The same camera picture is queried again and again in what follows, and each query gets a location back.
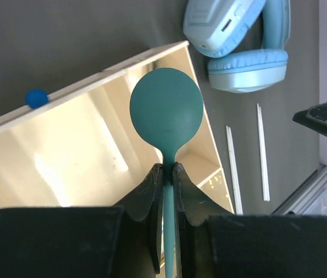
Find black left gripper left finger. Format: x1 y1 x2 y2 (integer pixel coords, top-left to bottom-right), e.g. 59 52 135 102
0 163 164 277

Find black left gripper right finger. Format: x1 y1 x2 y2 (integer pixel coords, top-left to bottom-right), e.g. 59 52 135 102
172 163 327 277

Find teal silicone spoon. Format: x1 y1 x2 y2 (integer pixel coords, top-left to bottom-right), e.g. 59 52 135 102
129 68 204 277

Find white chopstick inner right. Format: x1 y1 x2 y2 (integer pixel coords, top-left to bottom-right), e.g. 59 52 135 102
256 104 270 202

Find cream divided utensil box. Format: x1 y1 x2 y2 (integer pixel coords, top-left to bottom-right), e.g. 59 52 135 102
0 40 237 217

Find light blue headphones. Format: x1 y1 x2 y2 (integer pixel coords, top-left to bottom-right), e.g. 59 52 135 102
183 0 291 93

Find blue round box knob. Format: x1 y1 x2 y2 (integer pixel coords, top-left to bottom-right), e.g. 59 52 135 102
25 89 49 109

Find aluminium front rail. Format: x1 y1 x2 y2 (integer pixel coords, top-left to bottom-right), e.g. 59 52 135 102
272 164 327 215

